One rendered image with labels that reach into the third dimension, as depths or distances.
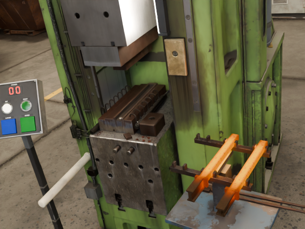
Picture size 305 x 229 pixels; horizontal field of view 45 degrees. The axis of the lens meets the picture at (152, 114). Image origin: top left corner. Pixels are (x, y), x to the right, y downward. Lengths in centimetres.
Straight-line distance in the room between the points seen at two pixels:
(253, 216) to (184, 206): 28
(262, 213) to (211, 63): 66
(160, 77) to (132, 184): 65
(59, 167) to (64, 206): 56
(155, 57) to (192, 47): 53
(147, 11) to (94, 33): 28
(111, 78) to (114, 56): 44
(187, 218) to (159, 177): 34
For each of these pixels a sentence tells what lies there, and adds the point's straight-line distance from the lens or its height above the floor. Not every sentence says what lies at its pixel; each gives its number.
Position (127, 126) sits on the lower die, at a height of 96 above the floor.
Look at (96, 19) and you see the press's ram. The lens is 166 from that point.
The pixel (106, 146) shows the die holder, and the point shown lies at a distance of 188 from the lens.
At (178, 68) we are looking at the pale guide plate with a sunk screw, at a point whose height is 122.
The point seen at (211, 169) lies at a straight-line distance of 135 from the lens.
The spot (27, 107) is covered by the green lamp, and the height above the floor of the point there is 108.
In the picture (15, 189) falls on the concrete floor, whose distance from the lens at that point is 338.
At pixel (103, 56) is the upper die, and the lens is 170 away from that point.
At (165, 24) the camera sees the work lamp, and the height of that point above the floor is 143.
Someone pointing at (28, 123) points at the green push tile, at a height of 101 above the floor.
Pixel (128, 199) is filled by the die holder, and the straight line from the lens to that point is 204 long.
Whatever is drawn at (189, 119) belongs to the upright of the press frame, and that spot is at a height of 95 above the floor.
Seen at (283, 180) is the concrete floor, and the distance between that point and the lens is 294.
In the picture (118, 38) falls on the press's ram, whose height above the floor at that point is 140.
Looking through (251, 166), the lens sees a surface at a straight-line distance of 137.
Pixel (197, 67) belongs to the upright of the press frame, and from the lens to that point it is 168.
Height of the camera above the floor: 183
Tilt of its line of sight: 28 degrees down
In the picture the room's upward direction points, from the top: 9 degrees counter-clockwise
